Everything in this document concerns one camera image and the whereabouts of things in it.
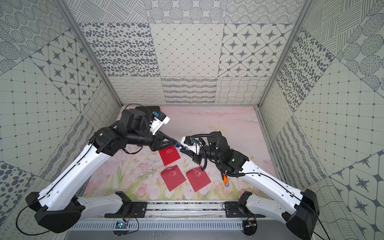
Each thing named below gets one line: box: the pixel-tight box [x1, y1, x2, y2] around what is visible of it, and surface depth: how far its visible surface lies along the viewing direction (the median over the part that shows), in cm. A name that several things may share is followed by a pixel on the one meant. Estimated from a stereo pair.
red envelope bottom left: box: [160, 164, 187, 192], surface depth 88 cm
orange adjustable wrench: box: [223, 173, 229, 187], surface depth 85 cm
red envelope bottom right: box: [186, 166, 212, 193], surface depth 86 cm
